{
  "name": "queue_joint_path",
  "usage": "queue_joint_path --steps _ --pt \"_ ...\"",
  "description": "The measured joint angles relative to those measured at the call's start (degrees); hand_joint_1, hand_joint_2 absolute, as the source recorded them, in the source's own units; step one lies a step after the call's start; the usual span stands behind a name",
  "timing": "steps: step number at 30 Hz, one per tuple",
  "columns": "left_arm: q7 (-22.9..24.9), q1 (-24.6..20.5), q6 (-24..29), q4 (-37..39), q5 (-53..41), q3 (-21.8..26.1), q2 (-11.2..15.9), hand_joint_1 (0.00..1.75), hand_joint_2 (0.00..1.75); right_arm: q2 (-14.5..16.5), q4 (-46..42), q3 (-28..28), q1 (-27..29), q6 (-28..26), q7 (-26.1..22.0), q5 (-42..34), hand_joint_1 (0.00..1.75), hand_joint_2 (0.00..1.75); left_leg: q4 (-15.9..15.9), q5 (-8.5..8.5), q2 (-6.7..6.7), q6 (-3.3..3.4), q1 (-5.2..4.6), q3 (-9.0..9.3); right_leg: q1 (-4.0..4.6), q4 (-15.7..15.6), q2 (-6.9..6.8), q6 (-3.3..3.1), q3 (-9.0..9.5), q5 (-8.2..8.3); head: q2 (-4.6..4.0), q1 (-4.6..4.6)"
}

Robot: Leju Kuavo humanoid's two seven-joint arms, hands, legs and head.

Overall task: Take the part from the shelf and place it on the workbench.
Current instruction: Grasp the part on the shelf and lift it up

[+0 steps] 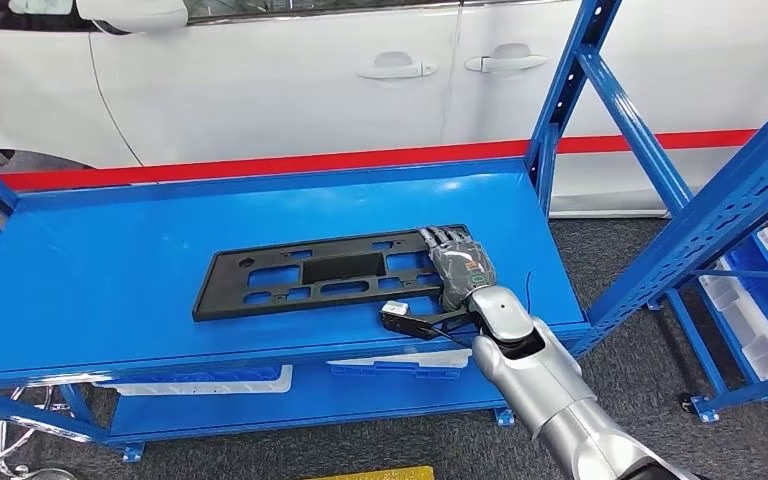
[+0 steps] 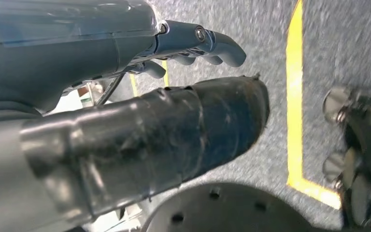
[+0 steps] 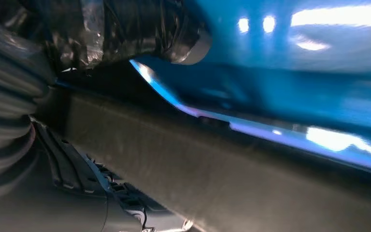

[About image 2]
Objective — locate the yellow floor tape square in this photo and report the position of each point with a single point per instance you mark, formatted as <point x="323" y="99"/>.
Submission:
<point x="294" y="96"/>

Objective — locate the grey round perforated plate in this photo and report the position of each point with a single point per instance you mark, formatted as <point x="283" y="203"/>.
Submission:
<point x="230" y="214"/>

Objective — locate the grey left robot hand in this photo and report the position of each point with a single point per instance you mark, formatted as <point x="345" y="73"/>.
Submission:
<point x="76" y="48"/>

